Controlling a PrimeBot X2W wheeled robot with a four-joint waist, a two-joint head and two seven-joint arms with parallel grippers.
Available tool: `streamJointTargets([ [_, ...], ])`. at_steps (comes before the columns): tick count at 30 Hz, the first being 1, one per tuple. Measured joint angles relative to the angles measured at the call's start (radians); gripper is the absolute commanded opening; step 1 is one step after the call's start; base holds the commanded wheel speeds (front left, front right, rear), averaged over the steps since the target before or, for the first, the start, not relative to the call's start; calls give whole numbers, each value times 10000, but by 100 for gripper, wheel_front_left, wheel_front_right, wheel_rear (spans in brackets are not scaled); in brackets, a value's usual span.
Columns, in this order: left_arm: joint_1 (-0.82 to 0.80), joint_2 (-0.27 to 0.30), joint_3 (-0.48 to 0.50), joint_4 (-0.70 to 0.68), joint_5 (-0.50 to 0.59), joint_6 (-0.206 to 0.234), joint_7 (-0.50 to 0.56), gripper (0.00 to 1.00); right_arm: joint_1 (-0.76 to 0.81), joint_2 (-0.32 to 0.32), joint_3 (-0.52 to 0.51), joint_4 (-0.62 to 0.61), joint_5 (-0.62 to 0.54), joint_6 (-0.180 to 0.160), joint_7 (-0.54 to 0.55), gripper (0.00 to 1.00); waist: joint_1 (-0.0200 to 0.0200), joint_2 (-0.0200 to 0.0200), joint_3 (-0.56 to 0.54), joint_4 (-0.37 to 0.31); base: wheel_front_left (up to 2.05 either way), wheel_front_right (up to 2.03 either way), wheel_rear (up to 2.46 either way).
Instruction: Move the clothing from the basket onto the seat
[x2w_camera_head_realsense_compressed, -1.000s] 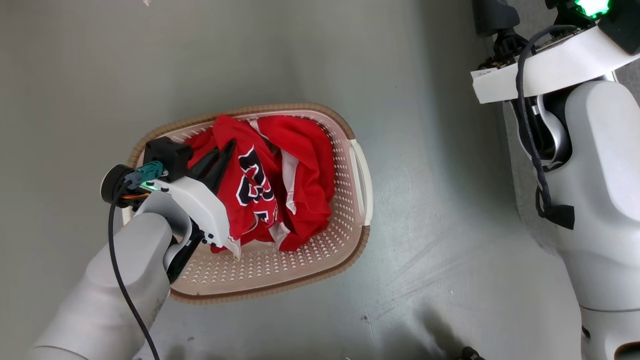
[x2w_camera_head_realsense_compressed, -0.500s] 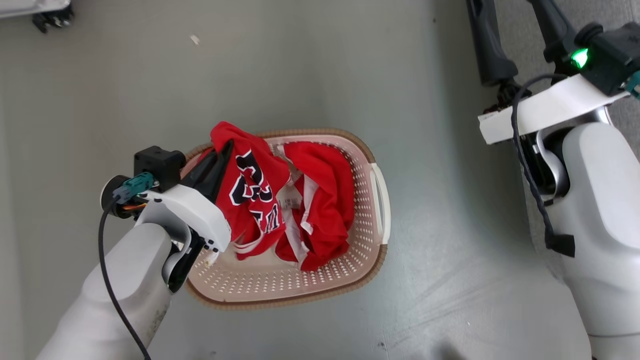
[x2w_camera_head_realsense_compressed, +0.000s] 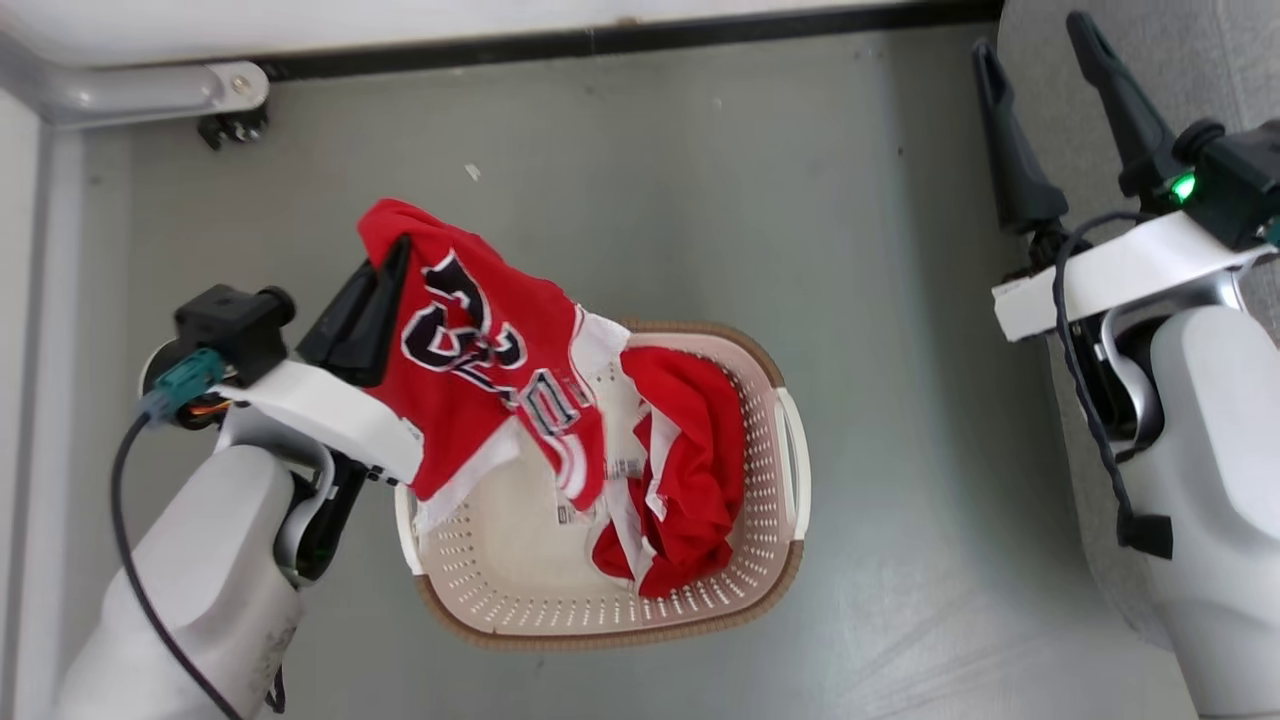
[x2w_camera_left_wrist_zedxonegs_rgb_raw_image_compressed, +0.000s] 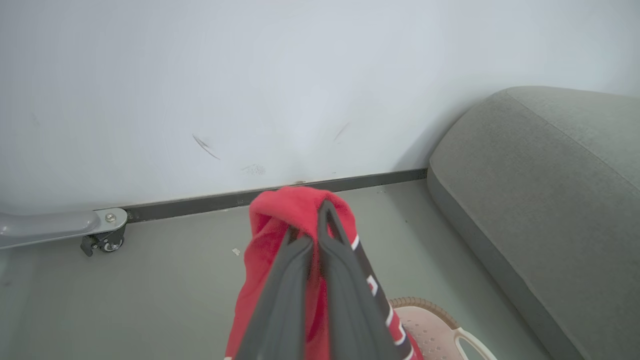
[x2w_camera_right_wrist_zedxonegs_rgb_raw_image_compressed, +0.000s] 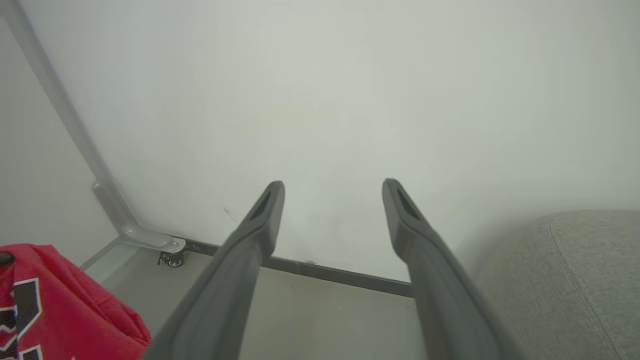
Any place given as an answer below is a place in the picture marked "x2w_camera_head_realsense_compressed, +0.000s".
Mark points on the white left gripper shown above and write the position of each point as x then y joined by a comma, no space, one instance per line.
330,410

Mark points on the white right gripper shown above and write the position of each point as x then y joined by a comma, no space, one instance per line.
1130,265

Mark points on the red jersey with number print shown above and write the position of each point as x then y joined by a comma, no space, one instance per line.
545,310

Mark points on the plain red white-trimmed garment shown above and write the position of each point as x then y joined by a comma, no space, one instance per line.
700,450

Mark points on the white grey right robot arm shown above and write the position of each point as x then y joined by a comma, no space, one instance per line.
1220,480

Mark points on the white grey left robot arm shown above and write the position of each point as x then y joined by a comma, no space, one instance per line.
200,600

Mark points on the beige perforated laundry basket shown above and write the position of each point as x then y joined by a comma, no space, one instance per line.
500,570

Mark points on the grey fabric sofa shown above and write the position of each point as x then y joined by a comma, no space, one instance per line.
1230,60

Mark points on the black baseboard strip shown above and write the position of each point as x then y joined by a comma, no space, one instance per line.
700,36

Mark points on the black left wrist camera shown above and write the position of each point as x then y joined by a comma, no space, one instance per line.
235,330

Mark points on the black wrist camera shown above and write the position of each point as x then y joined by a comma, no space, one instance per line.
235,330
1240,180

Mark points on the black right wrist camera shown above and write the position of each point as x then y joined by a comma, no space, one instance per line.
1240,180

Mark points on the small black caster bracket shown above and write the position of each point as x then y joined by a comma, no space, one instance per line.
235,128

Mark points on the grey corner trim rail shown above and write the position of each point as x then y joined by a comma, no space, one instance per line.
120,95

